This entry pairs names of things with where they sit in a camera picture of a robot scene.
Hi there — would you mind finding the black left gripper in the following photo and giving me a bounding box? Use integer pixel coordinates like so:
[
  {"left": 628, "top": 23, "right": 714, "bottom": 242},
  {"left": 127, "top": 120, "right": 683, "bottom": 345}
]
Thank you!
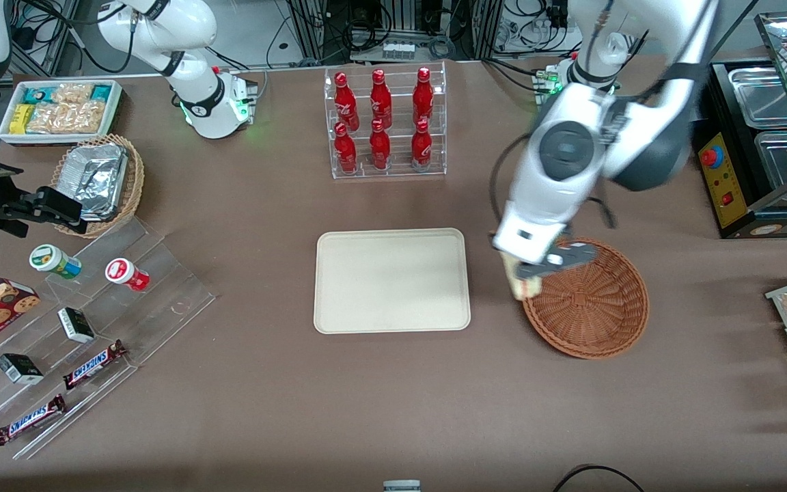
[{"left": 513, "top": 256, "right": 557, "bottom": 283}]

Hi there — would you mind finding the black food warmer appliance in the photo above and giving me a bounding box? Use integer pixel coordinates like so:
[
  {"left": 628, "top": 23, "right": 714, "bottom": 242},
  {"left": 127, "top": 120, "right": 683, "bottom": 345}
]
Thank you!
[{"left": 697, "top": 10, "right": 787, "bottom": 240}]

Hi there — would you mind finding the white snack bin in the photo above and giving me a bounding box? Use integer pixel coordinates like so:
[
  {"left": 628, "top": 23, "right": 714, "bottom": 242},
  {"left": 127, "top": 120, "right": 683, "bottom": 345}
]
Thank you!
[{"left": 0, "top": 79, "right": 125, "bottom": 148}]

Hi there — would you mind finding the triangular sandwich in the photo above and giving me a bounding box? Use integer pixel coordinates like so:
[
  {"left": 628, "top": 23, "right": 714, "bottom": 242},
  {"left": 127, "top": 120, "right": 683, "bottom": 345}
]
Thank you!
[{"left": 502, "top": 251, "right": 542, "bottom": 302}]

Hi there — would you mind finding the small clear cracker bag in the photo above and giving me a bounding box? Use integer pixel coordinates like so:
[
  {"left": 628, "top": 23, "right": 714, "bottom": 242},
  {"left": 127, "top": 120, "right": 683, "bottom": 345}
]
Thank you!
[{"left": 51, "top": 83, "right": 94, "bottom": 107}]

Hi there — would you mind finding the red cola bottle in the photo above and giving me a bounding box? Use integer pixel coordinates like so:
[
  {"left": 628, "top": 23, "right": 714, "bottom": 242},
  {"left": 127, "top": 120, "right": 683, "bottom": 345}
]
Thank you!
[
  {"left": 334, "top": 122, "right": 359, "bottom": 174},
  {"left": 413, "top": 66, "right": 434, "bottom": 125},
  {"left": 411, "top": 119, "right": 433, "bottom": 170},
  {"left": 334, "top": 72, "right": 359, "bottom": 131},
  {"left": 370, "top": 68, "right": 393, "bottom": 128},
  {"left": 369, "top": 120, "right": 391, "bottom": 171}
]

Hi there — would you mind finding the red lid snack cup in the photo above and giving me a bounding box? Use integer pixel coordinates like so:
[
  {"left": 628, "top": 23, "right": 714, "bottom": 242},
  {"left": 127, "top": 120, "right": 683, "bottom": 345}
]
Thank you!
[{"left": 105, "top": 258, "right": 151, "bottom": 293}]

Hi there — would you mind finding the clear acrylic bottle rack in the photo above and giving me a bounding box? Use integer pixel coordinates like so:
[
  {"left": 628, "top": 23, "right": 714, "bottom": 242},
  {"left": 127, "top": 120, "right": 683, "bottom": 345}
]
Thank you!
[{"left": 324, "top": 60, "right": 447, "bottom": 180}]

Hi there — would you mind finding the clear acrylic step display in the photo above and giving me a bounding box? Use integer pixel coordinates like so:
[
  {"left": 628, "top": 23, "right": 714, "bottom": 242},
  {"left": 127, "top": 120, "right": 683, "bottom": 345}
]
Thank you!
[{"left": 0, "top": 217, "right": 217, "bottom": 461}]

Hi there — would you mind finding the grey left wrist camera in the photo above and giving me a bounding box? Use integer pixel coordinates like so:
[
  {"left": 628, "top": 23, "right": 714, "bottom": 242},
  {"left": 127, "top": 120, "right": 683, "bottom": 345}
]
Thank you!
[{"left": 547, "top": 241, "right": 600, "bottom": 271}]

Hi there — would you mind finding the small black box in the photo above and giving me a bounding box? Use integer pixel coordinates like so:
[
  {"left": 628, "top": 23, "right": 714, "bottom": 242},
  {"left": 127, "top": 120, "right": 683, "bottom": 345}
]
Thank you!
[
  {"left": 0, "top": 353, "right": 45, "bottom": 385},
  {"left": 57, "top": 307, "right": 96, "bottom": 344}
]

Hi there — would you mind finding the black floor cable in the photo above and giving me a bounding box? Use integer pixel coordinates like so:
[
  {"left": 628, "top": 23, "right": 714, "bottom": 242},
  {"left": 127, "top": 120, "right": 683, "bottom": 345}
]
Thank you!
[{"left": 553, "top": 464, "right": 645, "bottom": 492}]

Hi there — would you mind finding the round brown wicker basket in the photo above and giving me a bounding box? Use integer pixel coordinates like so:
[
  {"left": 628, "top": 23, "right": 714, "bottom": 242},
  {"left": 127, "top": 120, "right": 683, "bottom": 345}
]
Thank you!
[{"left": 521, "top": 237, "right": 650, "bottom": 360}]

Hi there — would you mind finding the silver foil container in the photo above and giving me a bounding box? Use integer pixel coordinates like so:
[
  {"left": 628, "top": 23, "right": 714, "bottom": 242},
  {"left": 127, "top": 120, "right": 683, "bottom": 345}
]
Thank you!
[{"left": 59, "top": 143, "right": 129, "bottom": 222}]

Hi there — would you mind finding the green lid snack cup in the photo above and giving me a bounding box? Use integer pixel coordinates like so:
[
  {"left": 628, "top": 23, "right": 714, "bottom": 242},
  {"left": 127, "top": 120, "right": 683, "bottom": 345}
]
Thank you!
[{"left": 29, "top": 244, "right": 83, "bottom": 280}]

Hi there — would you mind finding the beige rectangular tray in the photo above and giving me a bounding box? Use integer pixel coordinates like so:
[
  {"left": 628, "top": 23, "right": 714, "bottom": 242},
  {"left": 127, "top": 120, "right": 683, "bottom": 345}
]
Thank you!
[{"left": 314, "top": 228, "right": 471, "bottom": 335}]

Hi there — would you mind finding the large clear cracker bag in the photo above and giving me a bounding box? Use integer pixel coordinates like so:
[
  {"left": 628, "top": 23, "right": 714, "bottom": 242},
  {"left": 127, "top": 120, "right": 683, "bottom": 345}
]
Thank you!
[{"left": 27, "top": 101, "right": 105, "bottom": 135}]

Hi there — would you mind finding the Snickers chocolate bar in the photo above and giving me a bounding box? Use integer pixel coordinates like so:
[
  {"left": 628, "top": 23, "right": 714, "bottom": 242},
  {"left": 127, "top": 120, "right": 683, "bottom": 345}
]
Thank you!
[
  {"left": 62, "top": 340, "right": 128, "bottom": 391},
  {"left": 0, "top": 394, "right": 67, "bottom": 447}
]

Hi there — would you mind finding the light wicker basket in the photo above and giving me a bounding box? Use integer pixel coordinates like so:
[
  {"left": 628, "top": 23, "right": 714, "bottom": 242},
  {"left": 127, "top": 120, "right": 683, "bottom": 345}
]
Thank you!
[{"left": 51, "top": 133, "right": 146, "bottom": 239}]

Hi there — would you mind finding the yellow snack packet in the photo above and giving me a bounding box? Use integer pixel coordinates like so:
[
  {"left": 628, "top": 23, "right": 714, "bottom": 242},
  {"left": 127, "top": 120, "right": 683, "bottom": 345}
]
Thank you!
[{"left": 9, "top": 103, "right": 36, "bottom": 135}]

